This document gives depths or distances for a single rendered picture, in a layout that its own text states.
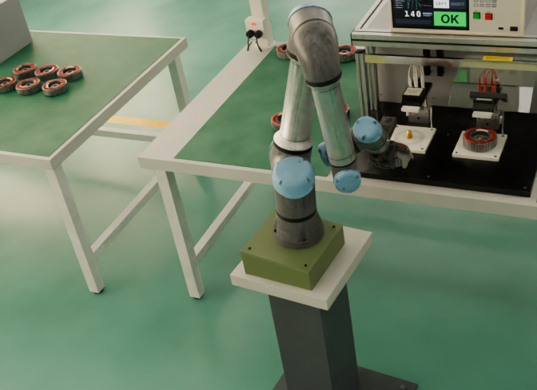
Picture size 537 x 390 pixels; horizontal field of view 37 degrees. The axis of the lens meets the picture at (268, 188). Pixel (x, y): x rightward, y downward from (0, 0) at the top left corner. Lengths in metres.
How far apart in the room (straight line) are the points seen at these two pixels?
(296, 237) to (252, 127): 0.88
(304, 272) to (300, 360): 0.45
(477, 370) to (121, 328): 1.45
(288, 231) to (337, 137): 0.32
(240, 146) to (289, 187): 0.80
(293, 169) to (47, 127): 1.49
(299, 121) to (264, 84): 1.13
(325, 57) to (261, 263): 0.64
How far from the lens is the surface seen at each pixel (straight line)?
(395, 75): 2.99
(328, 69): 2.01
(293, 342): 2.55
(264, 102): 3.21
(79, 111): 3.48
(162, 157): 2.99
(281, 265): 2.25
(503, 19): 2.67
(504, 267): 3.44
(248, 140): 2.97
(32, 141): 3.36
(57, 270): 3.88
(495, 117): 2.82
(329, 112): 2.08
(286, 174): 2.19
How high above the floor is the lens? 2.26
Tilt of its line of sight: 34 degrees down
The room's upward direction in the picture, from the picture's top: 11 degrees counter-clockwise
